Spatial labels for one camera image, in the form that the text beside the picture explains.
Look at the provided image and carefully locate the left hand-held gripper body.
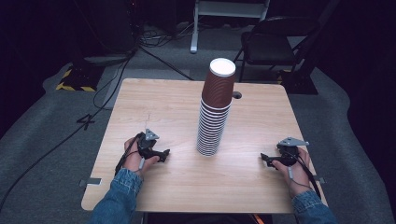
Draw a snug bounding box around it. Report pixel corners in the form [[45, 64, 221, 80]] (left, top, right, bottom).
[[135, 128, 163, 159]]

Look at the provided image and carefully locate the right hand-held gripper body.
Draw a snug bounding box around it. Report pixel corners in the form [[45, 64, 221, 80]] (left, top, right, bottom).
[[273, 136, 310, 167]]

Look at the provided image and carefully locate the stack of brown paper cups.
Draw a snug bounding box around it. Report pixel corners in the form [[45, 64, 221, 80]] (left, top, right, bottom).
[[195, 57, 237, 158]]

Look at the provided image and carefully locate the person's left hand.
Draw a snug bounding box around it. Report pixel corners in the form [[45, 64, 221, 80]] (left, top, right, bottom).
[[122, 133, 161, 180]]

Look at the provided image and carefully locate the person's right hand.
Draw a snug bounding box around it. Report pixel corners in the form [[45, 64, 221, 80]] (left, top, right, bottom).
[[272, 147, 312, 200]]

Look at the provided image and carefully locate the yellow black striped stand base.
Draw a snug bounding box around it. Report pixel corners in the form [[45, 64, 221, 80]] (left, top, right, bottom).
[[55, 65, 106, 93]]

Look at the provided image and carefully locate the black folding chair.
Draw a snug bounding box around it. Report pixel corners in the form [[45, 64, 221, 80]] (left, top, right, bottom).
[[233, 16, 322, 84]]

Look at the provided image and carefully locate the left hand-held gripper black cable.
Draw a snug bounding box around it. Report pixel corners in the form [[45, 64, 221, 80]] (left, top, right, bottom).
[[114, 133, 143, 177]]

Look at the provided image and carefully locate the hand-held gripper black cable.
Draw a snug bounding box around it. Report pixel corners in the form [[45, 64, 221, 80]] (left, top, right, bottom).
[[114, 133, 143, 177], [289, 151, 322, 200]]

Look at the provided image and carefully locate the right hand-held gripper black cable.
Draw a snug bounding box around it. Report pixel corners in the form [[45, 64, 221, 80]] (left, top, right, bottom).
[[289, 151, 322, 200]]

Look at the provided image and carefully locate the long black floor cable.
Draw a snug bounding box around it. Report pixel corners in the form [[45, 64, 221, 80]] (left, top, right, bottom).
[[0, 49, 138, 213]]

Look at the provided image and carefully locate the bundle of floor cables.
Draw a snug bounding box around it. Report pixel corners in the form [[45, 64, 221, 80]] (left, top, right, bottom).
[[136, 21, 195, 49]]

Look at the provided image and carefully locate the white metal stand frame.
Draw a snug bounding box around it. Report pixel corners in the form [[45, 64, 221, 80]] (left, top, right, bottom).
[[190, 0, 271, 54]]

